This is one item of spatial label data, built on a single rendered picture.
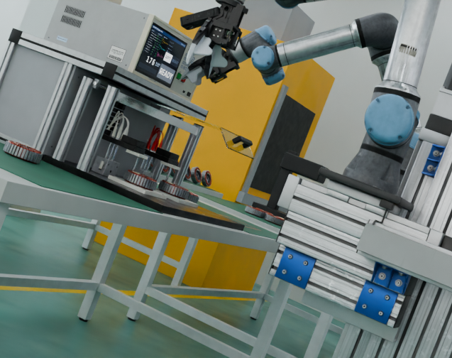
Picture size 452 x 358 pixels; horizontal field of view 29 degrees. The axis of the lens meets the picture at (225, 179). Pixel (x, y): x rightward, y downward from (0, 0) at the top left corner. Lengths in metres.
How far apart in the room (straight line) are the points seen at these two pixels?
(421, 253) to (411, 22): 0.56
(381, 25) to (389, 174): 0.72
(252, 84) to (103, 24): 3.74
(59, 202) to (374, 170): 0.79
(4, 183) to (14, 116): 1.03
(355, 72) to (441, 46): 0.81
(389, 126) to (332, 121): 6.23
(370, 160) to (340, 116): 6.08
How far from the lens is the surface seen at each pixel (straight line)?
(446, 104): 2.58
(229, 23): 2.32
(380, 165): 2.31
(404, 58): 2.22
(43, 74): 2.97
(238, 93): 6.73
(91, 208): 2.28
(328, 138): 8.38
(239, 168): 6.61
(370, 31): 2.89
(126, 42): 2.98
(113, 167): 3.01
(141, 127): 3.32
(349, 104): 8.39
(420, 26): 2.24
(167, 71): 3.12
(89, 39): 3.06
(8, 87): 3.04
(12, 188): 2.01
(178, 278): 6.13
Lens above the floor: 0.96
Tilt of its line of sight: 1 degrees down
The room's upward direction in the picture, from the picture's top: 21 degrees clockwise
